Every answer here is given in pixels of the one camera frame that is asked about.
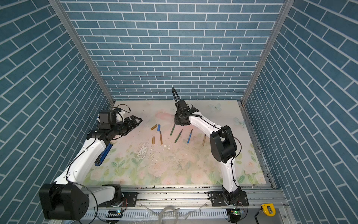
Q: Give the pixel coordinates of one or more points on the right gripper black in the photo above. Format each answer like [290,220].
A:
[177,117]

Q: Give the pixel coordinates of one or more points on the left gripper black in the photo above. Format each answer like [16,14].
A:
[129,125]

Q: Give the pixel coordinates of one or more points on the blue pen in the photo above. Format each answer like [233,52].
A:
[189,137]

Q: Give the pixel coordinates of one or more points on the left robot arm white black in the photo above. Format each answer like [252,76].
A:
[67,198]

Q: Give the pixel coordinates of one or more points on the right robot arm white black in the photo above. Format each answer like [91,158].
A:
[222,143]

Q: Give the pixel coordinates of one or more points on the light green pen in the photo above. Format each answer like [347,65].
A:
[177,138]

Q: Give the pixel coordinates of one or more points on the brown pen left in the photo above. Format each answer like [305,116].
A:
[160,137]

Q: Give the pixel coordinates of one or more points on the blue stapler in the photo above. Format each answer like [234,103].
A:
[103,155]

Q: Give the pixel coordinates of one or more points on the yellow tape measure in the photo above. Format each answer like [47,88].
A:
[269,209]

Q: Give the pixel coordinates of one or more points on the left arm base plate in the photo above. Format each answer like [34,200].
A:
[128,199]

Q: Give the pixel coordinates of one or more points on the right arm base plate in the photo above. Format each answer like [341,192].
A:
[223,198]

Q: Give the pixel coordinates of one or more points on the aluminium rail frame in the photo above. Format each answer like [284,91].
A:
[162,203]

